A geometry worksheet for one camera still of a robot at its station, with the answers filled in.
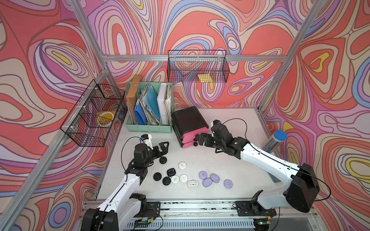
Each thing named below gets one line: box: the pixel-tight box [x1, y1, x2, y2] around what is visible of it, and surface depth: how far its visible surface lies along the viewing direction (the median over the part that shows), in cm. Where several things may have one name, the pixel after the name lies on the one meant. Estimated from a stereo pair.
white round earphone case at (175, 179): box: [171, 175, 180, 184], surface depth 84 cm
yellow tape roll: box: [95, 111, 117, 127], surface depth 80 cm
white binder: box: [157, 82, 169, 126], surface depth 98 cm
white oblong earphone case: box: [186, 179, 199, 188], surface depth 82 cm
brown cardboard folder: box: [126, 74, 141, 125], surface depth 88 cm
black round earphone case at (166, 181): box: [162, 176, 172, 186], surface depth 84 cm
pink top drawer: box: [181, 127, 210, 143], surface depth 86 cm
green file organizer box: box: [125, 81, 174, 134], surface depth 98 cm
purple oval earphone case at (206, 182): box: [202, 177, 213, 188], surface depth 83 cm
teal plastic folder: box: [143, 85, 161, 121], surface depth 96 cm
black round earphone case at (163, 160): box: [158, 155, 168, 165], surface depth 92 cm
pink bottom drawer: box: [182, 141, 195, 149], surface depth 95 cm
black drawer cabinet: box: [171, 106, 210, 145], surface depth 93 cm
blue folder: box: [133, 101, 148, 126], surface depth 95 cm
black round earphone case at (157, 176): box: [153, 172, 162, 181], surface depth 85 cm
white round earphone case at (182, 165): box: [178, 161, 187, 170], surface depth 90 cm
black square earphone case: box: [166, 167, 177, 177], surface depth 87 cm
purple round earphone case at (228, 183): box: [223, 179, 234, 189], surface depth 82 cm
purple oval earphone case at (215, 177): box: [210, 173, 221, 184], surface depth 84 cm
